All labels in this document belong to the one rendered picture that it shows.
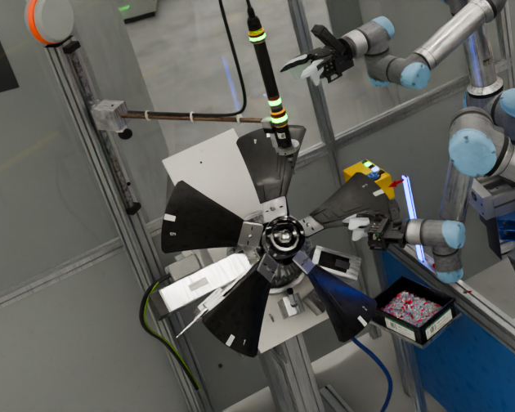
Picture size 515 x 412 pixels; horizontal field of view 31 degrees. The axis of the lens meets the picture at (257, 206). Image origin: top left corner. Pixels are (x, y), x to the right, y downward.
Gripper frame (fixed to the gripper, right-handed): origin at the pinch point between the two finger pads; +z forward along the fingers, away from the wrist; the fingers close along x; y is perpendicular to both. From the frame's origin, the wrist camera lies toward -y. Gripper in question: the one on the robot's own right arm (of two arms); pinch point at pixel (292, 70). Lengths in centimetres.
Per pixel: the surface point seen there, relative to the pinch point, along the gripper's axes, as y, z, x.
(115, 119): 11, 35, 50
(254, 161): 30.7, 9.2, 19.0
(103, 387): 122, 67, 82
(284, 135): 15.6, 8.6, -2.0
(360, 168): 59, -33, 26
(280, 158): 29.7, 4.6, 11.0
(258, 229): 42.5, 22.0, 4.0
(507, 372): 102, -21, -45
